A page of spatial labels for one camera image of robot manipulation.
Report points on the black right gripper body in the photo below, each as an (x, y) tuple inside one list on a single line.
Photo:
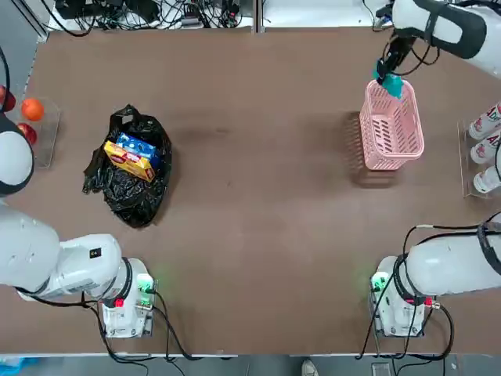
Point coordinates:
[(401, 49)]

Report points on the teal snack packet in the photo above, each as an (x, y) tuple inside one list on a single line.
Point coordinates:
[(393, 88)]

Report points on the blue cookie box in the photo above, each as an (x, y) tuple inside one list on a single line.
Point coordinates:
[(137, 145)]

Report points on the yellow wafer box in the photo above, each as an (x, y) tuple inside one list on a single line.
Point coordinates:
[(129, 160)]

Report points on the black plastic bag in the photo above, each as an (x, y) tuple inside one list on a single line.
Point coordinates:
[(129, 199)]

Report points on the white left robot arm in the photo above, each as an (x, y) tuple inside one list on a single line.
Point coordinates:
[(23, 243)]

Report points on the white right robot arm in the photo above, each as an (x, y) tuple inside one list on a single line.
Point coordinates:
[(450, 266)]

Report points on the pink slotted plastic basket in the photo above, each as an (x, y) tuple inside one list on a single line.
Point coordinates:
[(417, 129)]

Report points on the white desk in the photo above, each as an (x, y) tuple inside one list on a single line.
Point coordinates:
[(313, 15)]

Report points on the clear acrylic bottle shelf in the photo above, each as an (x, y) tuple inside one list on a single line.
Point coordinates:
[(463, 164)]

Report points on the grey floor box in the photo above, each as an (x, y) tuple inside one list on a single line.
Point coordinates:
[(381, 369)]

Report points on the person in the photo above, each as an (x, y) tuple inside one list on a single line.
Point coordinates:
[(309, 368)]

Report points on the clear acrylic fruit stand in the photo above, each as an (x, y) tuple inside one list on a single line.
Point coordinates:
[(51, 137)]

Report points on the red yellow apple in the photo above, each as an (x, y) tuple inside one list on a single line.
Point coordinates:
[(27, 133)]

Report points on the red apple with sticker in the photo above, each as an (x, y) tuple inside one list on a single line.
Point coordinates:
[(8, 98)]

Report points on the teal object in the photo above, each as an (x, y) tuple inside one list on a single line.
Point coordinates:
[(9, 366)]

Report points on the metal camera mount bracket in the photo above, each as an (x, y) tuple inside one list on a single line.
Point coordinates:
[(257, 15)]

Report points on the aluminium table edge rail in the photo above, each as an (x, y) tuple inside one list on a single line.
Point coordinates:
[(31, 66)]

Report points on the aluminium frame post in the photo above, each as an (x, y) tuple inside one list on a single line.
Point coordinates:
[(31, 19)]

